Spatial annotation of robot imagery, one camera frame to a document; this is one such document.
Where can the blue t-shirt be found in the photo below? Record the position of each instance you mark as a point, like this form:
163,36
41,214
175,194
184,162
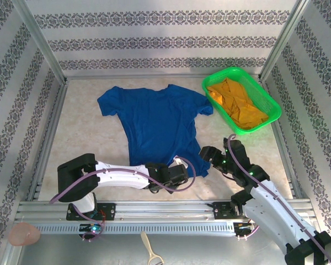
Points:
154,118

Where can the green plastic mesh basket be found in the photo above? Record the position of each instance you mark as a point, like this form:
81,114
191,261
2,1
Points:
260,91

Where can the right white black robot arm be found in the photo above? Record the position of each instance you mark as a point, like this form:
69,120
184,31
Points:
267,209

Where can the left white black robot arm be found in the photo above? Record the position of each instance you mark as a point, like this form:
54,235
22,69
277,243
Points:
121,180

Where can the orange cloth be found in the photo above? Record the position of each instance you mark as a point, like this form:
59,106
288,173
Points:
237,107

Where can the right small circuit board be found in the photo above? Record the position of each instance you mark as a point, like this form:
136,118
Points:
242,226

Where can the small circuit board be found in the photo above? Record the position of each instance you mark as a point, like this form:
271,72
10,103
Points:
92,228
242,226

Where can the beige plastic peeler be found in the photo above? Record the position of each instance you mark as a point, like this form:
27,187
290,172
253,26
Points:
146,243

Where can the left small circuit board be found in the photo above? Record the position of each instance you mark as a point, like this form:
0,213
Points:
92,228

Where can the pink translucent cup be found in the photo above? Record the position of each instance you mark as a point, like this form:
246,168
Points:
23,234

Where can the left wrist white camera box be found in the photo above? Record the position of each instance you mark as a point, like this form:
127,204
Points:
179,161

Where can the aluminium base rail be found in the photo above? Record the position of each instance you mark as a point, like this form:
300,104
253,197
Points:
168,211

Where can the aluminium table side rail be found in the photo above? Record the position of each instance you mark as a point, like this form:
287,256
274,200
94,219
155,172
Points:
285,154
48,138

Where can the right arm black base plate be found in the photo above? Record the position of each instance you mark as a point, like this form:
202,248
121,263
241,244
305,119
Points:
220,211

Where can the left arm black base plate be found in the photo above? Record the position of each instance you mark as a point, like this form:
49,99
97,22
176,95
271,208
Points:
110,211

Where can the aluminium table back rail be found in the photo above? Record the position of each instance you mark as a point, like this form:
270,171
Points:
140,76

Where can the aluminium frame post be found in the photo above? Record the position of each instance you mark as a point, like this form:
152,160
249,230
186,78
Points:
38,38
285,38

